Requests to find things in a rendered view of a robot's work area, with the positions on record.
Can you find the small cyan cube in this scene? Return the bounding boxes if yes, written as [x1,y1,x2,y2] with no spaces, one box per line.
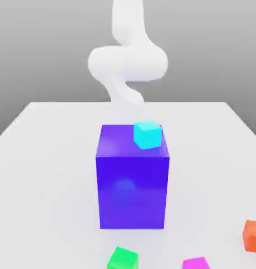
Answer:
[133,120,163,150]

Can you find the small green cube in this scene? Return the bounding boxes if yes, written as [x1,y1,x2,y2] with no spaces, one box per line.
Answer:
[106,246,139,269]

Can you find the small magenta cube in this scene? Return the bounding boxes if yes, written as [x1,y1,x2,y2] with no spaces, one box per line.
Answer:
[182,256,211,269]

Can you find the small orange cube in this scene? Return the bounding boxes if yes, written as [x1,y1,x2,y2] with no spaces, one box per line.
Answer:
[242,219,256,254]

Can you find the large purple box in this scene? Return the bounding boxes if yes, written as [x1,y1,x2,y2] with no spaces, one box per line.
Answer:
[95,124,170,230]

